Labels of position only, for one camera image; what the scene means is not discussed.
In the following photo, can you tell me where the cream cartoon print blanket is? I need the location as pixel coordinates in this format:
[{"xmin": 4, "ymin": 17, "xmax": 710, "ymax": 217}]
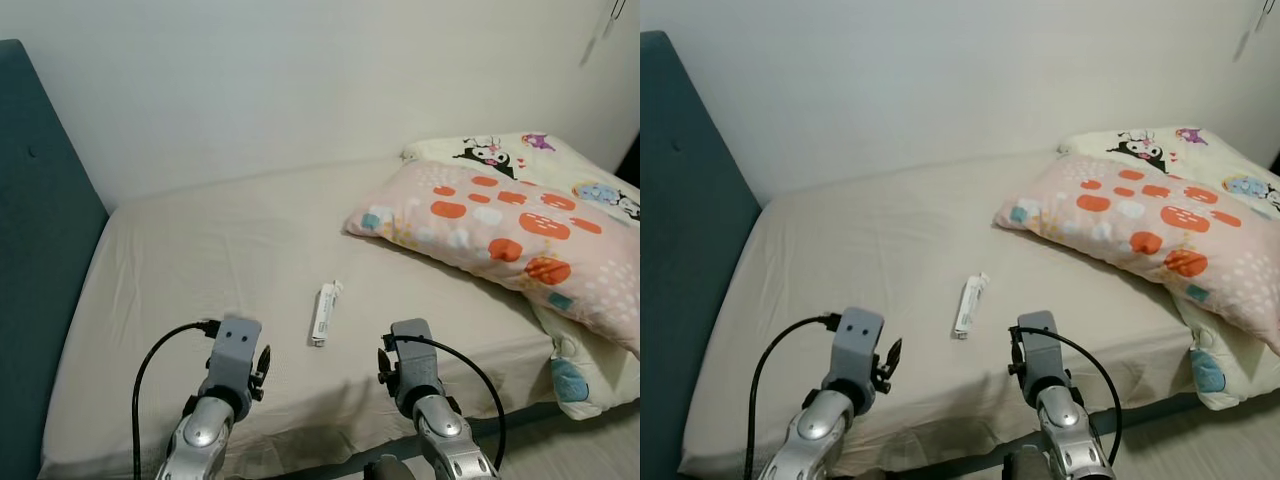
[
  {"xmin": 1058, "ymin": 125, "xmax": 1280, "ymax": 411},
  {"xmin": 402, "ymin": 130, "xmax": 641, "ymax": 421}
]

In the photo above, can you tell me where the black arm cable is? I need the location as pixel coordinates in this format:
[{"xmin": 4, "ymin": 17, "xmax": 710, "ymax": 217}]
[
  {"xmin": 395, "ymin": 335, "xmax": 508, "ymax": 471},
  {"xmin": 1020, "ymin": 327, "xmax": 1124, "ymax": 466},
  {"xmin": 131, "ymin": 320, "xmax": 221, "ymax": 480},
  {"xmin": 743, "ymin": 313, "xmax": 843, "ymax": 480}
]

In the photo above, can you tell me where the pink pillow with orange blobs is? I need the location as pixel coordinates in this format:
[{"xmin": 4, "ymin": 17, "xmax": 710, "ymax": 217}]
[
  {"xmin": 993, "ymin": 153, "xmax": 1280, "ymax": 356},
  {"xmin": 343, "ymin": 158, "xmax": 641, "ymax": 356}
]

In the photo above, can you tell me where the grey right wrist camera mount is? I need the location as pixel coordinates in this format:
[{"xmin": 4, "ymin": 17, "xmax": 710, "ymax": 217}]
[
  {"xmin": 388, "ymin": 319, "xmax": 441, "ymax": 396},
  {"xmin": 1015, "ymin": 310, "xmax": 1069, "ymax": 386}
]

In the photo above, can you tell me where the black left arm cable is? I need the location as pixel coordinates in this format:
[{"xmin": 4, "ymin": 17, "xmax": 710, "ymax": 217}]
[
  {"xmin": 743, "ymin": 313, "xmax": 843, "ymax": 480},
  {"xmin": 131, "ymin": 320, "xmax": 221, "ymax": 480}
]

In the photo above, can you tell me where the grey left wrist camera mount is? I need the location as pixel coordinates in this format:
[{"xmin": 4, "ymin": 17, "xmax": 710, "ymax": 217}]
[
  {"xmin": 205, "ymin": 315, "xmax": 263, "ymax": 396},
  {"xmin": 830, "ymin": 307, "xmax": 886, "ymax": 391}
]

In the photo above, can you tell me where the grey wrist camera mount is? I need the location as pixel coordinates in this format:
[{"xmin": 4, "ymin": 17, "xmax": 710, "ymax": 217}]
[
  {"xmin": 1015, "ymin": 310, "xmax": 1069, "ymax": 386},
  {"xmin": 830, "ymin": 307, "xmax": 886, "ymax": 391},
  {"xmin": 205, "ymin": 315, "xmax": 263, "ymax": 396},
  {"xmin": 388, "ymin": 319, "xmax": 441, "ymax": 396}
]

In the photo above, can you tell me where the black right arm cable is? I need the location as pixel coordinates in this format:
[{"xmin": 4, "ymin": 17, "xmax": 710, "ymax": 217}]
[
  {"xmin": 1020, "ymin": 327, "xmax": 1124, "ymax": 466},
  {"xmin": 395, "ymin": 335, "xmax": 508, "ymax": 471}
]

